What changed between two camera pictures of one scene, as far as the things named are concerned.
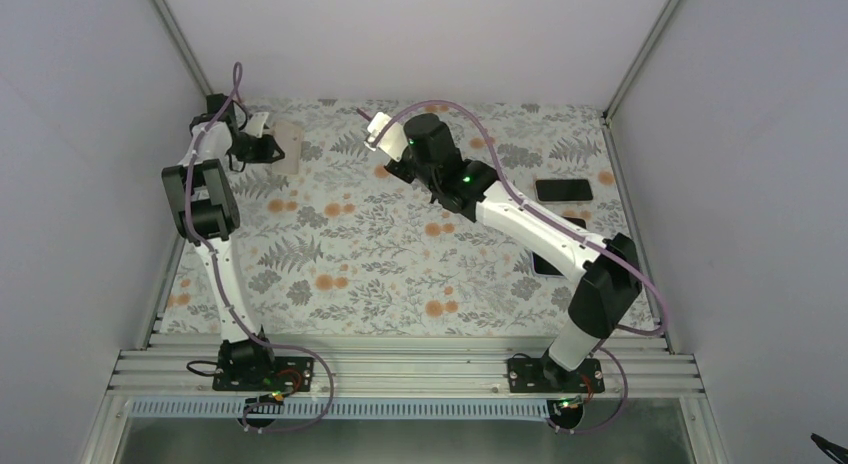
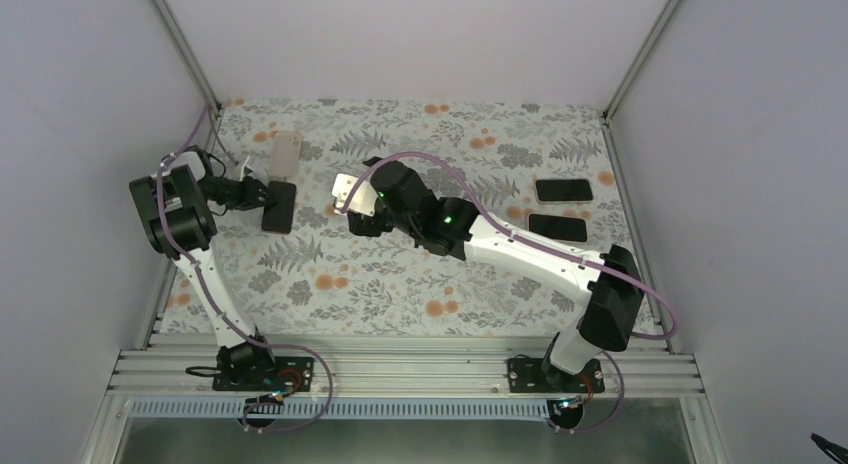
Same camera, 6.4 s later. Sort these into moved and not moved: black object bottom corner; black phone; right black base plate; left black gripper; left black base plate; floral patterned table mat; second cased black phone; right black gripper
Moved: left black gripper; black phone; right black gripper
Not moved: left black base plate; floral patterned table mat; second cased black phone; black object bottom corner; right black base plate
